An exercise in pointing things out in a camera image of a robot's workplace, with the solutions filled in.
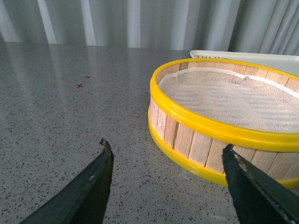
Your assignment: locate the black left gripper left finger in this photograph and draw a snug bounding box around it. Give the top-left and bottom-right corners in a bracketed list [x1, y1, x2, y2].
[22, 139, 114, 224]

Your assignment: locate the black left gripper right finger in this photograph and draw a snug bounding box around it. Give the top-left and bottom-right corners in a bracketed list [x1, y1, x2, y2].
[222, 144, 299, 224]

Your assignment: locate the white rectangular tray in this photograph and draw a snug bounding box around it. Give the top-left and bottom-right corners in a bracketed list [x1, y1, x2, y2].
[190, 50, 299, 76]

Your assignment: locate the white steamer mesh cloth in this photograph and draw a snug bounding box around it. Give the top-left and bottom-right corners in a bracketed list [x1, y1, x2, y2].
[158, 68, 299, 133]

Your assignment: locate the bamboo steamer with yellow rims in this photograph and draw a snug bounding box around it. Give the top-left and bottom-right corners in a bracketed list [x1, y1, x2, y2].
[148, 58, 299, 189]

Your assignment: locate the grey pleated curtain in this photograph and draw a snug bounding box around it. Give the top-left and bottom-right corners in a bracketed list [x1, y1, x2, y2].
[0, 0, 299, 56]

